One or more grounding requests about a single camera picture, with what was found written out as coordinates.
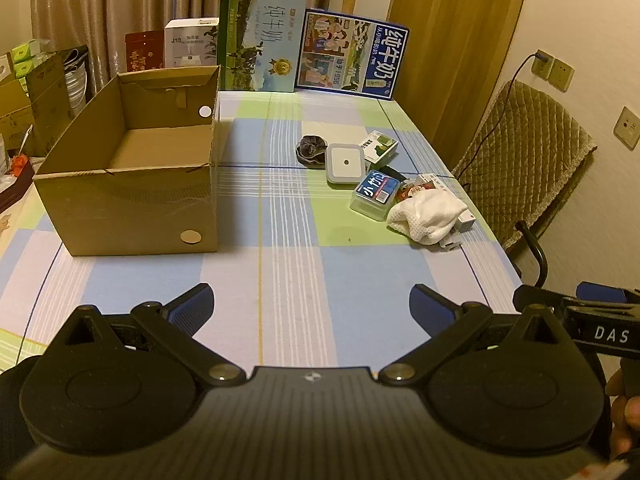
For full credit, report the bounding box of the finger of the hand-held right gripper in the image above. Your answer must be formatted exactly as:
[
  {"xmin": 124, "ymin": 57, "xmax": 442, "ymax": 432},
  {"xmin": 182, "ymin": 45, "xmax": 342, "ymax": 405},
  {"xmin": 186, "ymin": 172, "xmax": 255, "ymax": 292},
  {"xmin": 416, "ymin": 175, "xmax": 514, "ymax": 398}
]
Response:
[
  {"xmin": 513, "ymin": 284, "xmax": 567, "ymax": 314},
  {"xmin": 576, "ymin": 282, "xmax": 640, "ymax": 306}
]

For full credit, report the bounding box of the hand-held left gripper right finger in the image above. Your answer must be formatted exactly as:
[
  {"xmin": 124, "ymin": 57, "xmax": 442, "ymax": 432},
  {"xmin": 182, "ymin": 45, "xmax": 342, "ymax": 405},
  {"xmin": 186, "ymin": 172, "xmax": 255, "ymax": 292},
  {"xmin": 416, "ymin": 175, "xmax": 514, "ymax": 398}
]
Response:
[{"xmin": 377, "ymin": 283, "xmax": 577, "ymax": 388}]

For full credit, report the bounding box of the stack of green tissue packs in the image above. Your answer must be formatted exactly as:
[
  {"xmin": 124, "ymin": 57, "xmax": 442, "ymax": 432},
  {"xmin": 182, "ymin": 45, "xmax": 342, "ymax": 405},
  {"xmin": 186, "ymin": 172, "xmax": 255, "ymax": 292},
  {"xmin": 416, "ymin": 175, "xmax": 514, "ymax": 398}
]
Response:
[{"xmin": 11, "ymin": 38, "xmax": 56, "ymax": 79}]

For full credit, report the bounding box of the yellow-brown curtain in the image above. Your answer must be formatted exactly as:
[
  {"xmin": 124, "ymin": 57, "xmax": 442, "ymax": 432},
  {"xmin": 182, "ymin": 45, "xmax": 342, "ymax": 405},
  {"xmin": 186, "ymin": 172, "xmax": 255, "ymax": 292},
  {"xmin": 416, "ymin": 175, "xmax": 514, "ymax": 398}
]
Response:
[{"xmin": 387, "ymin": 0, "xmax": 534, "ymax": 162}]

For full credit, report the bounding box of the white square night light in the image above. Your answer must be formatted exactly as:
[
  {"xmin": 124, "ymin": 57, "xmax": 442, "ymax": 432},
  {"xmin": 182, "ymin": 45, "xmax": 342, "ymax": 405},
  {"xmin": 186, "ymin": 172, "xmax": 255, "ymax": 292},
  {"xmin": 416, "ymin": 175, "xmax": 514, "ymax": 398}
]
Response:
[{"xmin": 325, "ymin": 143, "xmax": 368, "ymax": 189}]

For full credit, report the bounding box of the green milk carton case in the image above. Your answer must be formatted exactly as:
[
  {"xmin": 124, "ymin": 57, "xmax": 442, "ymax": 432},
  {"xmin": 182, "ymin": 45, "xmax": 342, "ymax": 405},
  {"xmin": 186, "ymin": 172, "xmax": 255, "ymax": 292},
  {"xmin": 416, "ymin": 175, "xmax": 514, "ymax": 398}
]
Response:
[{"xmin": 217, "ymin": 0, "xmax": 308, "ymax": 94}]

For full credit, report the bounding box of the red candy packet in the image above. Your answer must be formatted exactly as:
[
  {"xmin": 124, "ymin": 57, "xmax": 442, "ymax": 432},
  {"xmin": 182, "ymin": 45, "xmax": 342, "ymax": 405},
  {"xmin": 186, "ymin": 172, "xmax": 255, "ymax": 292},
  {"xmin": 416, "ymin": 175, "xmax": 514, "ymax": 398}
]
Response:
[{"xmin": 398, "ymin": 180, "xmax": 436, "ymax": 204}]

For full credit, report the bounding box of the low brown cardboard box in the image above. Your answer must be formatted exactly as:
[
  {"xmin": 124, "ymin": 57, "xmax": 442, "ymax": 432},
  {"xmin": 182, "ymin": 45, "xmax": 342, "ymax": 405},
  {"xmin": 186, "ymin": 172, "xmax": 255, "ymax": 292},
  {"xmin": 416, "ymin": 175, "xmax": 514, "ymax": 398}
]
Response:
[{"xmin": 0, "ymin": 79, "xmax": 36, "ymax": 152}]

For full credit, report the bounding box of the tall brown cardboard box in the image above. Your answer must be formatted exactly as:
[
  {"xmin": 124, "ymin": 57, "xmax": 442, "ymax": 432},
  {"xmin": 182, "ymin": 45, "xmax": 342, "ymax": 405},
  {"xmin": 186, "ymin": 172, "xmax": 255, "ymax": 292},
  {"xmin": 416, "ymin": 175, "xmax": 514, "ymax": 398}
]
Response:
[{"xmin": 25, "ymin": 52, "xmax": 77, "ymax": 157}]

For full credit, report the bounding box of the white appliance box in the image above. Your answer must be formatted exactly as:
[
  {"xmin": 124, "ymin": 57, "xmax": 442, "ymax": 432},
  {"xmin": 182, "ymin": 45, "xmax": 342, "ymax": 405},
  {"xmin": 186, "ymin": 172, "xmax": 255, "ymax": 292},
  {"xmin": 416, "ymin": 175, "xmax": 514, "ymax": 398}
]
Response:
[{"xmin": 164, "ymin": 18, "xmax": 221, "ymax": 69}]

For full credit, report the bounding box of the black bag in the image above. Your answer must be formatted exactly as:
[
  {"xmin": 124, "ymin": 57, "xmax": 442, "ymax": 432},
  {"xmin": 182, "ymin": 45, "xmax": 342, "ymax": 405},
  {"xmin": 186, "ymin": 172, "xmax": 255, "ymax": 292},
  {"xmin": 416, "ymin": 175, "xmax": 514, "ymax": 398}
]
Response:
[{"xmin": 59, "ymin": 45, "xmax": 94, "ymax": 72}]

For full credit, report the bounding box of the dark red gift box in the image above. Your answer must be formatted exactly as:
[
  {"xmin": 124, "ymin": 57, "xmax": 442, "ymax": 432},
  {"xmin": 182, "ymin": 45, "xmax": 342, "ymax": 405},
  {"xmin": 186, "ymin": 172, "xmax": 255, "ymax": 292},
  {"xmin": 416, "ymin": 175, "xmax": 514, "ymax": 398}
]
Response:
[{"xmin": 125, "ymin": 30, "xmax": 166, "ymax": 73}]

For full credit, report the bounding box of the checked tablecloth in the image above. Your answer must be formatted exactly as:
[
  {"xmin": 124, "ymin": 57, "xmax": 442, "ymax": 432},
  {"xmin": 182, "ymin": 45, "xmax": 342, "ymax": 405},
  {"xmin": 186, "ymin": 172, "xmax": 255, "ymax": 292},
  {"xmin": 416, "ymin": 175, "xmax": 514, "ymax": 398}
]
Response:
[{"xmin": 0, "ymin": 90, "xmax": 524, "ymax": 372}]

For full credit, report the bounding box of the dark red hexagonal box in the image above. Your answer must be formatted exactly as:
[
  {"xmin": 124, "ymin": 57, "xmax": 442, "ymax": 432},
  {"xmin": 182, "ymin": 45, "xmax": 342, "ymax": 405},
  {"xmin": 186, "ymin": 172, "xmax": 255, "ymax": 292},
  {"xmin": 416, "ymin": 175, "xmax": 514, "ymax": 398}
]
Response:
[{"xmin": 0, "ymin": 160, "xmax": 36, "ymax": 212}]

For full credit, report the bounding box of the cream printed cloth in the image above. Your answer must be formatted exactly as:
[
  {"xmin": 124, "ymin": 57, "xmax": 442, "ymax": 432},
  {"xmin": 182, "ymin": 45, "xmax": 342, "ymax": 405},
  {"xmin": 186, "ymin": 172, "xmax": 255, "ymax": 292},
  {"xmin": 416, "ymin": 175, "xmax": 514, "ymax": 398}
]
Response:
[{"xmin": 0, "ymin": 185, "xmax": 42, "ymax": 248}]

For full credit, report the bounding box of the dark hair scrunchie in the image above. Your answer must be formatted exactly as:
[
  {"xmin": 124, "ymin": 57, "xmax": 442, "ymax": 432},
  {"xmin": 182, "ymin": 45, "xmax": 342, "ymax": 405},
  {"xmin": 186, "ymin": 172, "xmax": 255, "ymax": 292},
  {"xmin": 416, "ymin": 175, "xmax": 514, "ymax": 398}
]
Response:
[{"xmin": 295, "ymin": 135, "xmax": 329, "ymax": 167}]

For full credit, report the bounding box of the blue milk carton case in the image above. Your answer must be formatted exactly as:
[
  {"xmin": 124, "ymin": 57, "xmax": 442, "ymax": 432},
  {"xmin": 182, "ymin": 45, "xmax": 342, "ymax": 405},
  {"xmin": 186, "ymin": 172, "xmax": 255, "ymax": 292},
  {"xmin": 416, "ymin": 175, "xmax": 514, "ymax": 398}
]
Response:
[{"xmin": 294, "ymin": 8, "xmax": 411, "ymax": 101}]

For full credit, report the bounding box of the clear box with blue label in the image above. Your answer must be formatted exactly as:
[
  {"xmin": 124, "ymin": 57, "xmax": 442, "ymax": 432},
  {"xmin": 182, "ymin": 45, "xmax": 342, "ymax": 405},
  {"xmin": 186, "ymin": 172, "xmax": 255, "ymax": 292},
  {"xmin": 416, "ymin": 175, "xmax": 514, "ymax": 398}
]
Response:
[{"xmin": 349, "ymin": 170, "xmax": 404, "ymax": 222}]

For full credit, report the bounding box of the chair with quilted cover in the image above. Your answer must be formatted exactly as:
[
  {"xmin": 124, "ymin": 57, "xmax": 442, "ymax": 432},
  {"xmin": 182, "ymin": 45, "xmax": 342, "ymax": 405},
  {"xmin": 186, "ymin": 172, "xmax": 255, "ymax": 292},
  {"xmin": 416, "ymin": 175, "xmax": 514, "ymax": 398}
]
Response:
[{"xmin": 450, "ymin": 80, "xmax": 599, "ymax": 287}]

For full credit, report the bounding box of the small green medicine box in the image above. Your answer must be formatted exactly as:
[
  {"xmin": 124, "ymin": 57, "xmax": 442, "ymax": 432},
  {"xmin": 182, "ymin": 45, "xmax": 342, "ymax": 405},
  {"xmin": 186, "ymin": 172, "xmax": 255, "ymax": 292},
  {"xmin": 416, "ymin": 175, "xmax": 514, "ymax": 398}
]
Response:
[{"xmin": 361, "ymin": 131, "xmax": 400, "ymax": 171}]

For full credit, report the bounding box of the black cable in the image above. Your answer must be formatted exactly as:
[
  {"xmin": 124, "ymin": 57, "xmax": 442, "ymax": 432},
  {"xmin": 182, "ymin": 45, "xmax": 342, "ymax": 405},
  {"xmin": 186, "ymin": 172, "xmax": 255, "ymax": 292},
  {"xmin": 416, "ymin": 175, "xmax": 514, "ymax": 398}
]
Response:
[{"xmin": 456, "ymin": 51, "xmax": 540, "ymax": 182}]

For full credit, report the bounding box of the white cloth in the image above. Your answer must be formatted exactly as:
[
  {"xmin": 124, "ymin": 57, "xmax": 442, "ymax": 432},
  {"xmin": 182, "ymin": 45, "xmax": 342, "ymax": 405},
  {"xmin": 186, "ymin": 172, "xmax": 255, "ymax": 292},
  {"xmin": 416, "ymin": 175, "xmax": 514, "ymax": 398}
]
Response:
[{"xmin": 387, "ymin": 191, "xmax": 469, "ymax": 246}]

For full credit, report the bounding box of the wall socket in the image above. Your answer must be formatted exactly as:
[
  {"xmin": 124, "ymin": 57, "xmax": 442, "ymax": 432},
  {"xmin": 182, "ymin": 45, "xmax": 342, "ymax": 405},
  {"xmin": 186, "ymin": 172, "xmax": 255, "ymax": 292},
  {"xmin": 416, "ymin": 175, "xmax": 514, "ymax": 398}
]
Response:
[
  {"xmin": 547, "ymin": 59, "xmax": 575, "ymax": 92},
  {"xmin": 531, "ymin": 50, "xmax": 554, "ymax": 79}
]

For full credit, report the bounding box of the person's right hand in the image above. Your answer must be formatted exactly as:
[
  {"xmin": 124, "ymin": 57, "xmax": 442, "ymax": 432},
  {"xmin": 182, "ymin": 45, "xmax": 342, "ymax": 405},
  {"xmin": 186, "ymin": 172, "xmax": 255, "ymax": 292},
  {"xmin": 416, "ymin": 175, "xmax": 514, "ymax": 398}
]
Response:
[{"xmin": 606, "ymin": 371, "xmax": 640, "ymax": 461}]

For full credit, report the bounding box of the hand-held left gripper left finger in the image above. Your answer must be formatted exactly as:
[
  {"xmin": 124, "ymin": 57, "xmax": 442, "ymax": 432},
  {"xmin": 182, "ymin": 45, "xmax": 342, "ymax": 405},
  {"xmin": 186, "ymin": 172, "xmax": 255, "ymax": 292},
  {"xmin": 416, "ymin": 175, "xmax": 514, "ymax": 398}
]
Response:
[{"xmin": 50, "ymin": 282, "xmax": 248, "ymax": 389}]

